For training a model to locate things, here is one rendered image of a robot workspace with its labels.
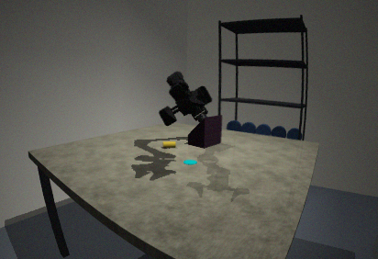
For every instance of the yellow cylinder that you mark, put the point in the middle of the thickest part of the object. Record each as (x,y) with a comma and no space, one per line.
(168,144)

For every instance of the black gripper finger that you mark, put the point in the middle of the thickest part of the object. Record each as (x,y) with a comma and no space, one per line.
(168,115)
(198,98)

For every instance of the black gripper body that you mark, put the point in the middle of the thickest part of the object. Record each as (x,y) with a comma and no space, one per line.
(185,106)

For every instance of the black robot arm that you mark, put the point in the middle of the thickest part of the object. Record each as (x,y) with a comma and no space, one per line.
(179,89)

